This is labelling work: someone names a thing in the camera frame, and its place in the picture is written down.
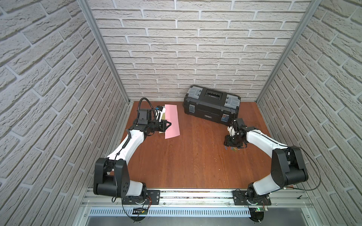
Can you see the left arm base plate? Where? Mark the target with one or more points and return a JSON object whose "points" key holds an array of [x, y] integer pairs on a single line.
{"points": [[150, 196]]}

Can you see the pink paper sheet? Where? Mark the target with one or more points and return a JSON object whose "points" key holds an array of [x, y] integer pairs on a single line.
{"points": [[172, 117]]}

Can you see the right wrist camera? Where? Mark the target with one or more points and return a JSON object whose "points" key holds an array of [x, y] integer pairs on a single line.
{"points": [[231, 131]]}

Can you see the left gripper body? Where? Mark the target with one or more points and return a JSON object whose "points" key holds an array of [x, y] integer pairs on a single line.
{"points": [[158, 125]]}

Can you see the black plastic toolbox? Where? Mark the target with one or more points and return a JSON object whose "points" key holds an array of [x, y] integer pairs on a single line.
{"points": [[210, 104]]}

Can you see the yellow paper sheet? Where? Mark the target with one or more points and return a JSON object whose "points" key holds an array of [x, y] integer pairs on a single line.
{"points": [[162, 114]]}

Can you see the paperclip on table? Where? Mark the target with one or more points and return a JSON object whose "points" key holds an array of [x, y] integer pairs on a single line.
{"points": [[234, 149]]}

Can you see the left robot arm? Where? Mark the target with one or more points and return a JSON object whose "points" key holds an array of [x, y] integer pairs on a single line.
{"points": [[111, 174]]}

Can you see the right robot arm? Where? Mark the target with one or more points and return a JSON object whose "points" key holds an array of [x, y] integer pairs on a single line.
{"points": [[287, 163]]}

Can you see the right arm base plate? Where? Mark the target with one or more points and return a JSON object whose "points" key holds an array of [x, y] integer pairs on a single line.
{"points": [[242, 198]]}

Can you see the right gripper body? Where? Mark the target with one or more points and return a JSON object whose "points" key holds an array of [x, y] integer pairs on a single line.
{"points": [[233, 141]]}

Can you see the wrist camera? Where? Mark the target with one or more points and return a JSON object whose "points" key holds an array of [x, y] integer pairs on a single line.
{"points": [[157, 108], [231, 131]]}

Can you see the aluminium front rail frame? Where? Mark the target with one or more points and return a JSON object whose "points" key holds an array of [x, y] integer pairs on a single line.
{"points": [[172, 202]]}

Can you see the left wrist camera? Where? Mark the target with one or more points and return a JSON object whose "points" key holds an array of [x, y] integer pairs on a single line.
{"points": [[157, 108]]}

